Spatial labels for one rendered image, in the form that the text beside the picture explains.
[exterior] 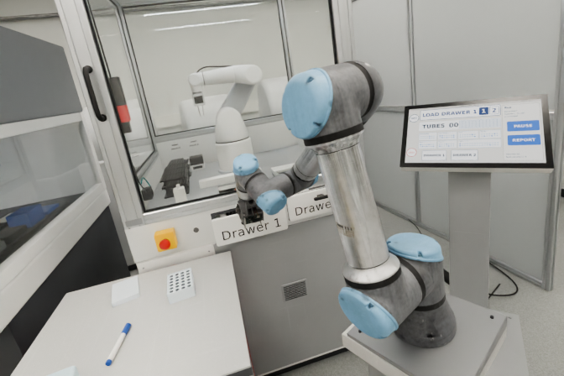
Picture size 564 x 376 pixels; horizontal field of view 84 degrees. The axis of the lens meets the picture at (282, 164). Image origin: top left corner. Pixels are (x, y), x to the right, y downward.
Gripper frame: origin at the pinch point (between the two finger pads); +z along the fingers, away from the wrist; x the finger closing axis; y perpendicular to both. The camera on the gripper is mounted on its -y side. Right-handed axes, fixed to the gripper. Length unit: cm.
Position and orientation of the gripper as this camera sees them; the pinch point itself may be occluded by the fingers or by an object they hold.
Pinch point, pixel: (250, 219)
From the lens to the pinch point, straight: 121.0
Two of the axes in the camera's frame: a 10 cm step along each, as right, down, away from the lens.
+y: 2.8, 7.2, -6.3
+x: 9.6, -2.0, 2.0
